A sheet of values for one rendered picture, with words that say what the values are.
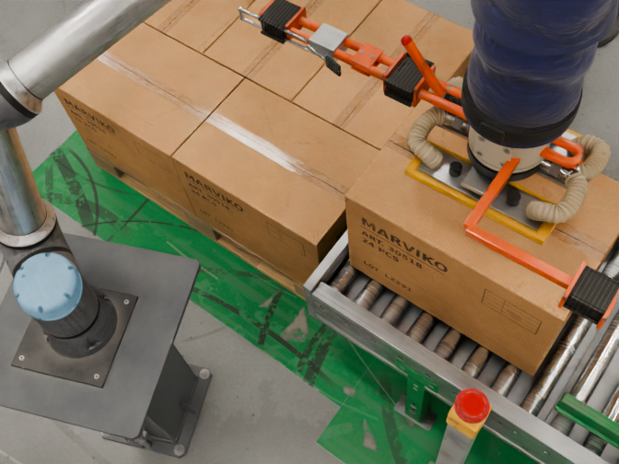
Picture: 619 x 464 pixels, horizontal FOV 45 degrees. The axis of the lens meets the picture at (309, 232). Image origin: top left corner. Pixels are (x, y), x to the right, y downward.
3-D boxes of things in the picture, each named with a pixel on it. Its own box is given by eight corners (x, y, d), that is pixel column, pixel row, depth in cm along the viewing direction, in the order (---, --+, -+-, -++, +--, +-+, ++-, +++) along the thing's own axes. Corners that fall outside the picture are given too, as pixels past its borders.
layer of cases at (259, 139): (472, 107, 295) (484, 35, 260) (324, 298, 261) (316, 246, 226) (239, -7, 336) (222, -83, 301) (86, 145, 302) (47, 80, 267)
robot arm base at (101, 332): (106, 362, 191) (94, 349, 182) (36, 353, 193) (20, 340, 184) (125, 294, 200) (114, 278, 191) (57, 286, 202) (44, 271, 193)
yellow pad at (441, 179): (564, 212, 160) (569, 200, 156) (542, 247, 157) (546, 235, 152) (426, 143, 172) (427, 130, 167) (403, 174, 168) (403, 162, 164)
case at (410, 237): (601, 266, 214) (643, 193, 180) (532, 377, 201) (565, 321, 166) (422, 170, 235) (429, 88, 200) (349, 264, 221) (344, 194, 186)
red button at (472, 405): (494, 405, 153) (496, 400, 150) (476, 434, 151) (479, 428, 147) (464, 386, 156) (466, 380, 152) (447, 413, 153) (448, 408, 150)
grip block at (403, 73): (436, 80, 167) (437, 63, 162) (413, 110, 164) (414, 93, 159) (403, 65, 170) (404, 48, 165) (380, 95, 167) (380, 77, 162)
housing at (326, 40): (350, 46, 174) (349, 32, 170) (333, 65, 172) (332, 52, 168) (325, 34, 177) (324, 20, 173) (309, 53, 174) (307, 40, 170)
